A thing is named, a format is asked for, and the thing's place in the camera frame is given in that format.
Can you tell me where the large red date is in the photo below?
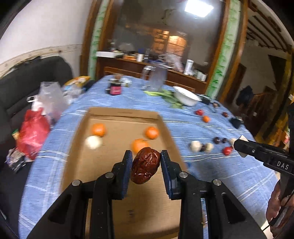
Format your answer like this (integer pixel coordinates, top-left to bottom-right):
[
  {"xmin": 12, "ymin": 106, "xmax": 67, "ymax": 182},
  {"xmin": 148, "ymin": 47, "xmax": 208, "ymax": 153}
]
[{"xmin": 130, "ymin": 147, "xmax": 160, "ymax": 184}]

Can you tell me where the white puffed cake one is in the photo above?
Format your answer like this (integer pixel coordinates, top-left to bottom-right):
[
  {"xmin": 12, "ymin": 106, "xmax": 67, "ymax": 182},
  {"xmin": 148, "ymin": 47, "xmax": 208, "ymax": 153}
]
[{"xmin": 85, "ymin": 135, "xmax": 103, "ymax": 150}]

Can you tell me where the small orange tangerine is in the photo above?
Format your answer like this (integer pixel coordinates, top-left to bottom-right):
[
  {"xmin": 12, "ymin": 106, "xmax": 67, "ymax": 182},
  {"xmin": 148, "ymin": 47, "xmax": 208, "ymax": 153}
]
[{"xmin": 91, "ymin": 123, "xmax": 107, "ymax": 137}]

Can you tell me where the right bare hand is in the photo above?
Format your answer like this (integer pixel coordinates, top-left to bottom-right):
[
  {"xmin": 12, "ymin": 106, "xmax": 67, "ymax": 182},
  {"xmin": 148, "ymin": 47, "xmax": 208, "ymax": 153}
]
[{"xmin": 266, "ymin": 180, "xmax": 294, "ymax": 233}]

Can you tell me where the white puffed cake two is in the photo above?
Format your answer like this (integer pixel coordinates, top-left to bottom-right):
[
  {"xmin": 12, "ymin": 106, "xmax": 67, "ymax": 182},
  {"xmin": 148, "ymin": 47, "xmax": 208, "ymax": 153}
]
[{"xmin": 190, "ymin": 140, "xmax": 203, "ymax": 152}]

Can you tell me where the small dark date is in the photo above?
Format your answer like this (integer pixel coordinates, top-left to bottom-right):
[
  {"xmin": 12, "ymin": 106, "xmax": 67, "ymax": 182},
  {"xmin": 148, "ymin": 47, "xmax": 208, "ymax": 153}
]
[{"xmin": 200, "ymin": 144, "xmax": 206, "ymax": 151}]

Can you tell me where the white puffed cake four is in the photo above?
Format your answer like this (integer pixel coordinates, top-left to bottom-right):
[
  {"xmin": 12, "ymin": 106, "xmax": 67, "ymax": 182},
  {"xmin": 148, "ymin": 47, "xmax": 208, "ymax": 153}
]
[{"xmin": 229, "ymin": 138, "xmax": 237, "ymax": 146}]

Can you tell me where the cardboard tray box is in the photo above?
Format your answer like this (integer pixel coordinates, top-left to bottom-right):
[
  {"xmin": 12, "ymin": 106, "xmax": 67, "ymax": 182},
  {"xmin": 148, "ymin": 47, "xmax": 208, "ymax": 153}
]
[{"xmin": 61, "ymin": 107, "xmax": 184, "ymax": 238}]

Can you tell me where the near red tomato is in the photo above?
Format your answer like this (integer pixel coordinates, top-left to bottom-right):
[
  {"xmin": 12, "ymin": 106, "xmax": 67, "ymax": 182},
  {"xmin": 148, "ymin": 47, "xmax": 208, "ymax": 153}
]
[{"xmin": 222, "ymin": 146, "xmax": 233, "ymax": 156}]

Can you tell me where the red tomato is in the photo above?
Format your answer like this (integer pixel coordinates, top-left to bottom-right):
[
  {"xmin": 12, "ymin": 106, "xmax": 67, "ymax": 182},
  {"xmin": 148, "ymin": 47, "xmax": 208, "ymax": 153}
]
[
  {"xmin": 222, "ymin": 146, "xmax": 233, "ymax": 156},
  {"xmin": 195, "ymin": 109, "xmax": 204, "ymax": 116}
]

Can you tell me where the white puffed cake three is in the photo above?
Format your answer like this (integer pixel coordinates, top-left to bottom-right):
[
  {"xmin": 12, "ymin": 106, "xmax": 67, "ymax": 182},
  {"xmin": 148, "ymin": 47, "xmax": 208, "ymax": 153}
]
[{"xmin": 205, "ymin": 143, "xmax": 214, "ymax": 153}]

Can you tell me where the black pouch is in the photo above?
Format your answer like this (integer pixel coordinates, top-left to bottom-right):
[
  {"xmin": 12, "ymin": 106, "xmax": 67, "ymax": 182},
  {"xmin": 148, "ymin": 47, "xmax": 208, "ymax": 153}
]
[{"xmin": 229, "ymin": 117, "xmax": 244, "ymax": 129}]

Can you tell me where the blue plaid tablecloth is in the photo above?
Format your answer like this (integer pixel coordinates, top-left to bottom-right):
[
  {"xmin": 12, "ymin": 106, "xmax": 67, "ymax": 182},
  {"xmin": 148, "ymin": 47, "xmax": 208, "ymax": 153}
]
[{"xmin": 18, "ymin": 76, "xmax": 277, "ymax": 238}]

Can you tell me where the dark plum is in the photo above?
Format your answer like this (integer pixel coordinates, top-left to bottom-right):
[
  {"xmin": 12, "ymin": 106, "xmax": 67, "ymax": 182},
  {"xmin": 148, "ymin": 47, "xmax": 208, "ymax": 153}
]
[{"xmin": 213, "ymin": 137, "xmax": 221, "ymax": 144}]

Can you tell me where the far red tomato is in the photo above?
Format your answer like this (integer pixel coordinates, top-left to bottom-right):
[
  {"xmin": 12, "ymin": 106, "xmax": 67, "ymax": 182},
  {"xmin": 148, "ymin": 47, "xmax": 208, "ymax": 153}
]
[{"xmin": 195, "ymin": 109, "xmax": 204, "ymax": 116}]

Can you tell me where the green leafy vegetable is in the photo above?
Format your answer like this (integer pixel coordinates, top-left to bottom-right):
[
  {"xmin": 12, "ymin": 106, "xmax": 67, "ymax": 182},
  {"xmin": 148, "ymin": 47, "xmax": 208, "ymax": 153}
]
[{"xmin": 144, "ymin": 89, "xmax": 183, "ymax": 109}]

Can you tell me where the white bowl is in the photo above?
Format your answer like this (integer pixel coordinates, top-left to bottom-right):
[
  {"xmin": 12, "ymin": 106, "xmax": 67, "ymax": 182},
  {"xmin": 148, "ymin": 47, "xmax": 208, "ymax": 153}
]
[{"xmin": 173, "ymin": 86, "xmax": 202, "ymax": 107}]

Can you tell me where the black power adapter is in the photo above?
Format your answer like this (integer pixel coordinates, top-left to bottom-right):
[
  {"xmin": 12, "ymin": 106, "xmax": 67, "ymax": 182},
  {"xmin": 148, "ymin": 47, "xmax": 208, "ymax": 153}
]
[{"xmin": 200, "ymin": 96, "xmax": 211, "ymax": 105}]

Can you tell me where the pink labelled jar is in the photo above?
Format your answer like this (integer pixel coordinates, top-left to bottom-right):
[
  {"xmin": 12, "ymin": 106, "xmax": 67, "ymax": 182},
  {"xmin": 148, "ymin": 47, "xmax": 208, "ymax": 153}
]
[{"xmin": 108, "ymin": 74, "xmax": 122, "ymax": 96}]

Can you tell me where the clear plastic pitcher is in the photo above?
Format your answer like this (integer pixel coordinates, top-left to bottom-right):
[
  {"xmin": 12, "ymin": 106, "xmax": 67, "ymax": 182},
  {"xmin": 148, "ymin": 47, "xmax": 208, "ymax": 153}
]
[{"xmin": 141, "ymin": 64, "xmax": 167, "ymax": 92}]

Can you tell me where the red plastic bag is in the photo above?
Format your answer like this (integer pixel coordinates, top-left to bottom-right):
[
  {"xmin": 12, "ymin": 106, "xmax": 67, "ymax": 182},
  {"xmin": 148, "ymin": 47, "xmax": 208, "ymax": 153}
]
[{"xmin": 16, "ymin": 107, "xmax": 50, "ymax": 160}]

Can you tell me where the clear plastic bag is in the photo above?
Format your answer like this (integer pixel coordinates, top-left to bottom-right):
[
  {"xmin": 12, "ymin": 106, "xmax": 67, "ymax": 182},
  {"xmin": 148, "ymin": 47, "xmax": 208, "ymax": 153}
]
[{"xmin": 26, "ymin": 82, "xmax": 68, "ymax": 125}]

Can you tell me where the white carton box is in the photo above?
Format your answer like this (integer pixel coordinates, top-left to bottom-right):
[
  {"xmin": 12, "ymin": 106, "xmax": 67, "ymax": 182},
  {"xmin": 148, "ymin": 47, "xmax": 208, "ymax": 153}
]
[{"xmin": 183, "ymin": 59, "xmax": 194, "ymax": 75}]

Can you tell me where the wooden sideboard cabinet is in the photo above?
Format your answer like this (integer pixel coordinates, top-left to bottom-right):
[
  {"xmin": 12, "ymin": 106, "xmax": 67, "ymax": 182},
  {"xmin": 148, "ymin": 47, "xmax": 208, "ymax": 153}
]
[{"xmin": 96, "ymin": 51, "xmax": 208, "ymax": 94}]

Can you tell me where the white plastic bag on cabinet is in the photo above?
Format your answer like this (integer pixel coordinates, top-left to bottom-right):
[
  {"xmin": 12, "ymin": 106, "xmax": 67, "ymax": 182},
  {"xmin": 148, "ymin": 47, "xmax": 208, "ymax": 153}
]
[{"xmin": 164, "ymin": 53, "xmax": 183, "ymax": 73}]

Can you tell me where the black sofa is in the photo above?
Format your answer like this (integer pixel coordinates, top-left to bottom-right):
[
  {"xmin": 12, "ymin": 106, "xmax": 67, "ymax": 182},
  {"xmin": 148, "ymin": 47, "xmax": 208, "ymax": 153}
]
[{"xmin": 1, "ymin": 56, "xmax": 73, "ymax": 235}]

